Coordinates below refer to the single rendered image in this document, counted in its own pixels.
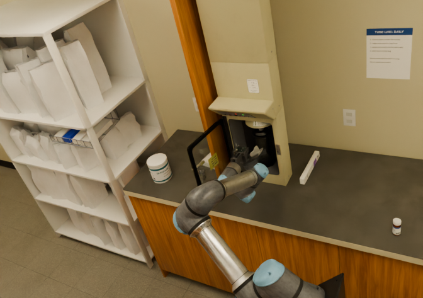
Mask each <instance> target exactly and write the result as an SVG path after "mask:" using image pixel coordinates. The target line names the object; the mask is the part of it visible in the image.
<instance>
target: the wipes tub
mask: <svg viewBox="0 0 423 298"><path fill-rule="evenodd" d="M147 166H148V168H149V171H150V173H151V175H152V179H153V181H154V182H155V183H165V182H167V181H169V180H170V179H171V178H172V171H171V168H170V165H169V162H168V160H167V157H166V155H165V154H163V153H158V154H154V155H152V156H151V157H149V158H148V160H147Z"/></svg>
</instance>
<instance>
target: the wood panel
mask: <svg viewBox="0 0 423 298"><path fill-rule="evenodd" d="M169 1H170V4H171V8H172V12H173V15H174V20H175V22H176V27H177V30H178V34H179V39H180V42H181V46H182V49H183V53H184V58H185V61H186V65H187V68H188V72H189V76H190V80H191V84H192V87H193V91H194V94H195V98H196V102H197V105H198V110H199V113H200V117H201V121H202V124H203V129H204V131H206V130H207V129H209V128H210V127H211V126H212V125H213V124H214V123H215V122H216V121H217V120H218V119H220V118H221V117H222V115H219V114H217V113H215V112H213V111H211V110H209V109H208V107H209V106H210V105H211V104H212V103H213V102H214V101H215V100H216V98H217V97H218V95H217V89H216V86H215V81H214V78H213V73H212V68H211V64H210V60H209V56H208V51H207V47H206V43H205V38H204V34H203V29H202V26H201V21H200V16H199V12H198V7H197V4H196V0H169Z"/></svg>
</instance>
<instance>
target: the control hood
mask: <svg viewBox="0 0 423 298"><path fill-rule="evenodd" d="M208 109H209V110H211V111H213V112H215V113H217V114H219V115H223V114H221V113H218V112H230V113H243V114H250V115H252V116H253V117H256V118H263V119H270V120H274V119H275V118H276V114H275V109H274V101H271V100H253V99H244V98H227V97H217V98H216V100H215V101H214V102H213V103H212V104H211V105H210V106H209V107H208Z"/></svg>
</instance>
